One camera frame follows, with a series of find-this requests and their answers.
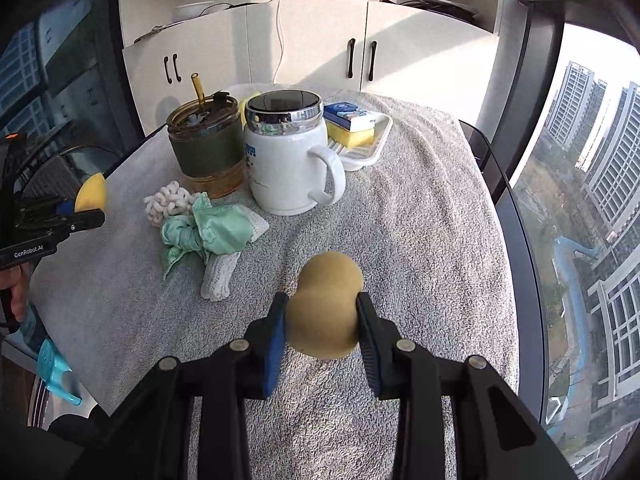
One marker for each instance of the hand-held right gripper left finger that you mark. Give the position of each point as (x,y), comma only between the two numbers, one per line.
(274,355)

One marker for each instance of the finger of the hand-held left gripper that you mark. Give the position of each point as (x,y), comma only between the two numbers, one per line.
(85,220)
(65,207)

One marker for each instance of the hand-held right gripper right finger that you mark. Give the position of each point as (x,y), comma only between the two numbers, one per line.
(371,360)

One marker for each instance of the tan gourd-shaped makeup sponge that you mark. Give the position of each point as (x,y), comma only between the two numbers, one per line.
(325,305)

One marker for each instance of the white knitted cloth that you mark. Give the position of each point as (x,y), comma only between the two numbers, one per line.
(167,205)

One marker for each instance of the green floral cloth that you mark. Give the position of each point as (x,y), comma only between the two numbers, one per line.
(210,232)

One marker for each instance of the white plastic tray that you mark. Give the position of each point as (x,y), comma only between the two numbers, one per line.
(370,155)

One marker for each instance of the yellow rectangular sponge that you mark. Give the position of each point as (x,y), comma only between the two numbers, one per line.
(350,136)

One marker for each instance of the person's left hand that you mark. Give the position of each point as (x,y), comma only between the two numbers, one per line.
(21,295)

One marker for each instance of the wicker chair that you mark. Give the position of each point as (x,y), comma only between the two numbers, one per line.
(50,180)

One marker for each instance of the light blue plastic object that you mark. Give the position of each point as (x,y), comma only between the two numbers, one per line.
(55,370)

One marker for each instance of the grey terry towel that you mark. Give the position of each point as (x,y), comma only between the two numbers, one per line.
(425,235)

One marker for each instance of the green glass tumbler with straw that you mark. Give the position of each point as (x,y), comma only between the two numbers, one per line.
(205,150)

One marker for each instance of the white lidded mug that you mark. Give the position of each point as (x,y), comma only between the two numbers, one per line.
(280,170)

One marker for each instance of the thin grey object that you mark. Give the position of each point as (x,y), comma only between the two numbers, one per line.
(150,32)

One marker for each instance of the white bowl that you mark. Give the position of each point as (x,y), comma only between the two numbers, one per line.
(192,10)

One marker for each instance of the dark chair backrest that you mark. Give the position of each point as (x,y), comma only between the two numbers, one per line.
(475,140)

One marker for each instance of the high-rise buildings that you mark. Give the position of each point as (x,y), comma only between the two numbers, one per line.
(615,170)

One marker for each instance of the dark stack of papers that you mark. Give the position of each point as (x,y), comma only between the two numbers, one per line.
(445,4)

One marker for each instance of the white wall cabinet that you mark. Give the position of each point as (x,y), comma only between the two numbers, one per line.
(310,40)

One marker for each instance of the black window frame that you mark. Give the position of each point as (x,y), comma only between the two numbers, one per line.
(530,60)

